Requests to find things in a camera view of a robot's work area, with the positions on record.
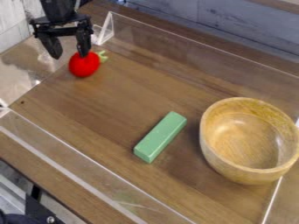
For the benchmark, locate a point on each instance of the black metal clamp base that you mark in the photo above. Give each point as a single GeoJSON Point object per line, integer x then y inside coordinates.
{"type": "Point", "coordinates": [37, 214]}

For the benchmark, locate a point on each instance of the wooden bowl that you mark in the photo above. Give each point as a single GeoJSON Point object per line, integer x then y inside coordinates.
{"type": "Point", "coordinates": [249, 140]}

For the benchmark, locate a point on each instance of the clear acrylic enclosure wall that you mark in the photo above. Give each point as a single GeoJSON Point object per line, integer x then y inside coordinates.
{"type": "Point", "coordinates": [70, 131]}

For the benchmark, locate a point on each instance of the green rectangular block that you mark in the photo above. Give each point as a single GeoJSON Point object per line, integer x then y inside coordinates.
{"type": "Point", "coordinates": [159, 137]}

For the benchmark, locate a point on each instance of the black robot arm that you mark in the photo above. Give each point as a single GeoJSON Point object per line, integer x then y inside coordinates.
{"type": "Point", "coordinates": [58, 10]}

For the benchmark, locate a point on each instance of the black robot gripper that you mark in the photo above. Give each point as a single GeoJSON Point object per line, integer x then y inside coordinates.
{"type": "Point", "coordinates": [77, 25]}

